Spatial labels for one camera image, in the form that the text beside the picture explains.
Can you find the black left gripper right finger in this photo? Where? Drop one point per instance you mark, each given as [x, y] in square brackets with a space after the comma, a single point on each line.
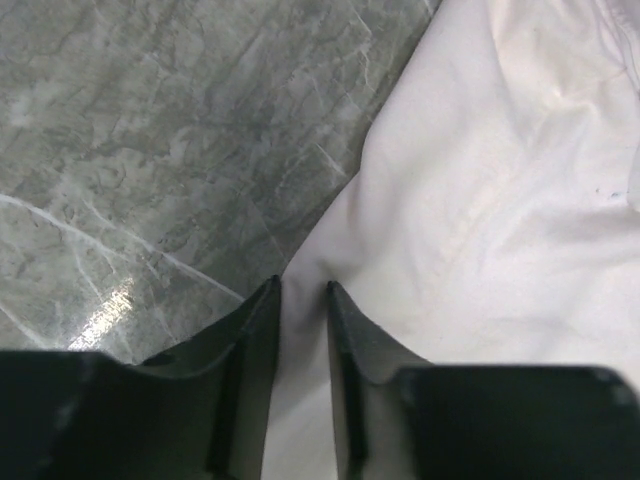
[399, 416]

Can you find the cream white t-shirt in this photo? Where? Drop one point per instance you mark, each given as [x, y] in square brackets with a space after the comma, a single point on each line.
[495, 214]

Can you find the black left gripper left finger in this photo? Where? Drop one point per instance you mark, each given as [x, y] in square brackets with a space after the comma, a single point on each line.
[198, 410]

